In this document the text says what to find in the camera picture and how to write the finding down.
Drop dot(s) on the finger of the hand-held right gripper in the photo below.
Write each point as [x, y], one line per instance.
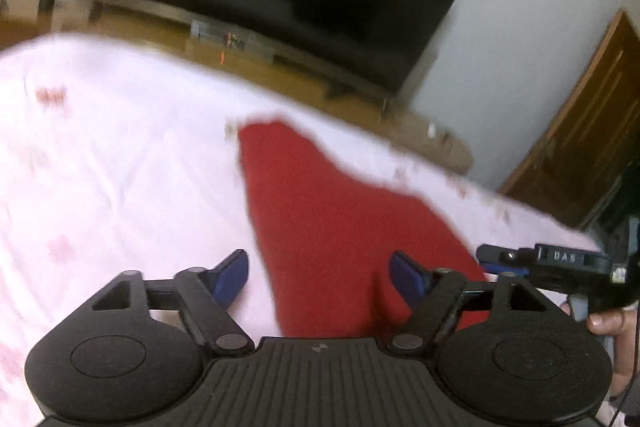
[500, 254]

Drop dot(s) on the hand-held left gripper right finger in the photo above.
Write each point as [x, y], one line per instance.
[404, 274]

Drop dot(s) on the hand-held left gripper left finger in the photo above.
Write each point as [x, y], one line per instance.
[231, 274]

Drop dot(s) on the red embroidered small garment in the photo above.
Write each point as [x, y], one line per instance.
[340, 232]

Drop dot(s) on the person's right hand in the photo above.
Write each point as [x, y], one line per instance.
[625, 347]

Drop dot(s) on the brown wooden door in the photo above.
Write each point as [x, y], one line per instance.
[585, 137]

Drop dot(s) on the white floral bedsheet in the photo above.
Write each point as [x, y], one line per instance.
[125, 187]

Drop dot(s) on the small white plug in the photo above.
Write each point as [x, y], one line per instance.
[432, 130]

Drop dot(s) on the wooden television stand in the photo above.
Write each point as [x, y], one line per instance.
[310, 79]

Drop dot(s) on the grey set-top box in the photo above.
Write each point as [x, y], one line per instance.
[235, 39]

